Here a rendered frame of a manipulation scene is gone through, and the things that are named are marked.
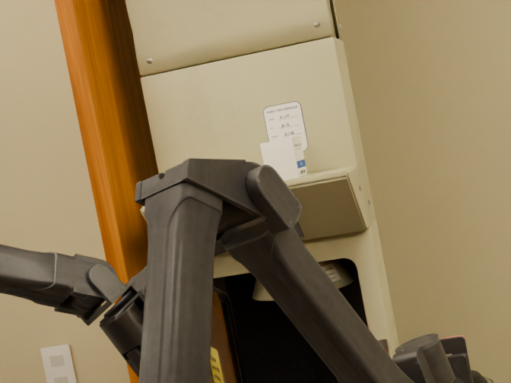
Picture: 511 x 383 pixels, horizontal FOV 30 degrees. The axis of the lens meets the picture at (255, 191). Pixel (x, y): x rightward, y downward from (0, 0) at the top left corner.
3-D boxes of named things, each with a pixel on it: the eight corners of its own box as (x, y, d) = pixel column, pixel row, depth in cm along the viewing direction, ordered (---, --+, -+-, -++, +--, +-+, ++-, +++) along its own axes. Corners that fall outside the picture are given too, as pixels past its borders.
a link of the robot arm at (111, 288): (58, 299, 133) (84, 273, 127) (108, 254, 141) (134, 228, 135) (118, 361, 133) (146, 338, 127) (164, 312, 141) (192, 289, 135)
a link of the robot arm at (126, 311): (87, 324, 130) (110, 314, 126) (118, 295, 135) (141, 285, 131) (117, 363, 131) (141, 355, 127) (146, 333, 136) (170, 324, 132)
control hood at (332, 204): (173, 260, 155) (162, 199, 155) (369, 228, 147) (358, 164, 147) (150, 272, 144) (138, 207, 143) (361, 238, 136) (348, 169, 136)
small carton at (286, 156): (276, 180, 147) (269, 141, 146) (307, 174, 145) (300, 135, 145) (267, 183, 142) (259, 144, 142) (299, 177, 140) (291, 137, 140)
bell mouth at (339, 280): (265, 286, 172) (258, 255, 171) (361, 270, 167) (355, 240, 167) (241, 306, 154) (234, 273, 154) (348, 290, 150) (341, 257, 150)
